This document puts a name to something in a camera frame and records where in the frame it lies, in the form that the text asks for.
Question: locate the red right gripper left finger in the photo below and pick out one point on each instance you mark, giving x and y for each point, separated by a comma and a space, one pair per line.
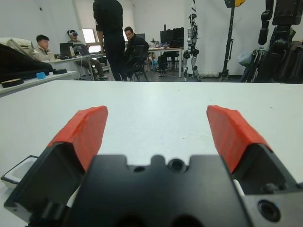
82, 132

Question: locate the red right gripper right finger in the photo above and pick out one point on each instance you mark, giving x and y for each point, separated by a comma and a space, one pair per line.
234, 137

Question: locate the black box with white insert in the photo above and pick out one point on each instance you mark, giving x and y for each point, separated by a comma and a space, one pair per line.
17, 171

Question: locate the white side table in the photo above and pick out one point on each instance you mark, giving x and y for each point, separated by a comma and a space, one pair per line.
59, 76

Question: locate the small blue object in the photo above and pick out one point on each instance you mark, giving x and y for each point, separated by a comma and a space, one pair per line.
40, 75

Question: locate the white office desk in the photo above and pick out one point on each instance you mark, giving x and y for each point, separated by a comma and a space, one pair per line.
68, 60

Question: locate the black tripod bundle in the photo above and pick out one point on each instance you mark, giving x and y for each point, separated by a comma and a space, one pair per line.
254, 66

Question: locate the pale plastic bag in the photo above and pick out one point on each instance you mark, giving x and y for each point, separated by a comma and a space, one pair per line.
245, 59

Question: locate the grey laptop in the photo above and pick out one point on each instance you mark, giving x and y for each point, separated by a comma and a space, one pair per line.
82, 50

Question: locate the person in beige jacket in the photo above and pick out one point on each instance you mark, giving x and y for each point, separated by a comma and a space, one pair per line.
41, 50

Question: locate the long black bag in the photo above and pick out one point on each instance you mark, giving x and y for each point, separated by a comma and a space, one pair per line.
19, 66

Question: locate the window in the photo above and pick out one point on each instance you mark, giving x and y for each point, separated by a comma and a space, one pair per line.
91, 39

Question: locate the person with VR headset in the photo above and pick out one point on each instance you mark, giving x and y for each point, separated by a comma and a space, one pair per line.
73, 35

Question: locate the black office chair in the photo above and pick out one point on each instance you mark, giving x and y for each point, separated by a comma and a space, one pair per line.
141, 53

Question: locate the black light stand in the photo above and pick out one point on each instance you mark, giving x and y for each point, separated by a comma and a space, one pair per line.
230, 35

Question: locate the person in black jacket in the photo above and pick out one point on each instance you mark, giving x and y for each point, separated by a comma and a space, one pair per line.
137, 43

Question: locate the beige bag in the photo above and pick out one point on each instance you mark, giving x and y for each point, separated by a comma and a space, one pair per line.
21, 46

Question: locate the desk with wooden top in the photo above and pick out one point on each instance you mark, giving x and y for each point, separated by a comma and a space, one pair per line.
165, 48

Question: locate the silver humanoid robot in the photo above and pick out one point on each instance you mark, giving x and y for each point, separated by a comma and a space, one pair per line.
191, 30

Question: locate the black computer monitor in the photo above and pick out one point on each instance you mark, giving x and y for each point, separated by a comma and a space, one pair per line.
177, 36
165, 36

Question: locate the person in black T-shirt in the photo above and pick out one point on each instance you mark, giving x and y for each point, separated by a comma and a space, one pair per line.
111, 19

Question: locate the black humanoid robot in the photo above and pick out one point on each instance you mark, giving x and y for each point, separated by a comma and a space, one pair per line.
284, 14

